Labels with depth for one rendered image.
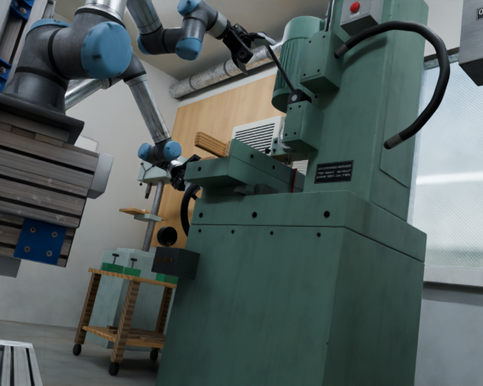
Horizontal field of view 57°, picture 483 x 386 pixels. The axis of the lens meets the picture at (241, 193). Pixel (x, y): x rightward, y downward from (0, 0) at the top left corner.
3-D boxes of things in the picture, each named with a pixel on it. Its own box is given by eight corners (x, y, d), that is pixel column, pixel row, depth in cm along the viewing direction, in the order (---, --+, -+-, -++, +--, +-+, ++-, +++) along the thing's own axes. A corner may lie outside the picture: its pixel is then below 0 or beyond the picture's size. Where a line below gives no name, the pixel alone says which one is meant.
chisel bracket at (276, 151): (280, 167, 157) (285, 145, 159) (313, 163, 147) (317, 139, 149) (267, 160, 153) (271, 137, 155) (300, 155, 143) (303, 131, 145)
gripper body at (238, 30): (248, 31, 155) (224, 11, 147) (256, 44, 149) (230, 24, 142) (234, 47, 158) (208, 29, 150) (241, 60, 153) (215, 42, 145)
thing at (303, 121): (300, 153, 133) (306, 116, 136) (319, 151, 128) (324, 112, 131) (279, 142, 127) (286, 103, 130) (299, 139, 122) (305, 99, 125)
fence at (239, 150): (340, 210, 168) (343, 197, 170) (344, 210, 167) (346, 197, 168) (228, 155, 129) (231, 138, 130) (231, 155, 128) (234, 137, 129)
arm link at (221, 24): (221, 17, 139) (204, 37, 142) (231, 24, 142) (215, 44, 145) (215, 5, 143) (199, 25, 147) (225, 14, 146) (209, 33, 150)
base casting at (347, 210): (278, 253, 172) (282, 230, 174) (425, 263, 130) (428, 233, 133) (188, 224, 142) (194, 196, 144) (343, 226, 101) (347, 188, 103)
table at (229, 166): (280, 225, 188) (283, 212, 189) (343, 227, 166) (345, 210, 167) (165, 181, 148) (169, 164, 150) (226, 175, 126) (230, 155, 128)
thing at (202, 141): (315, 203, 164) (317, 193, 165) (320, 203, 163) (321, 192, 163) (193, 145, 125) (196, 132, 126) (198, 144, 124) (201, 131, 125)
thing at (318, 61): (314, 94, 136) (321, 51, 139) (340, 88, 130) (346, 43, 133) (297, 82, 130) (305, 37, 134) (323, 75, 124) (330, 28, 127)
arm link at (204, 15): (172, 17, 137) (179, -5, 139) (199, 37, 144) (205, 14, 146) (188, 9, 131) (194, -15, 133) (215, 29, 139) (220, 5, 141)
